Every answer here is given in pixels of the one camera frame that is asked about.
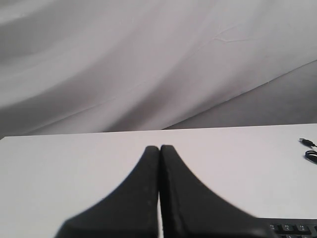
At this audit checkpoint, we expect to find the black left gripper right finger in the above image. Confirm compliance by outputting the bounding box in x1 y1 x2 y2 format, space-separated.
159 145 276 238

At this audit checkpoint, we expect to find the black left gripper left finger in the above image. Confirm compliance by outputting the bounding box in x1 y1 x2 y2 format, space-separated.
56 146 159 238

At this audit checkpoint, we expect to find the black acer keyboard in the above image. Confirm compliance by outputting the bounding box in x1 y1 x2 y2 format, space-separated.
264 219 317 238

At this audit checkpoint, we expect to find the grey backdrop cloth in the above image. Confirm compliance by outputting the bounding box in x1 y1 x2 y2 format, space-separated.
0 0 317 137

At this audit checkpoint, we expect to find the black keyboard usb cable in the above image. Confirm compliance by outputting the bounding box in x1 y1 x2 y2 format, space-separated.
299 138 317 165

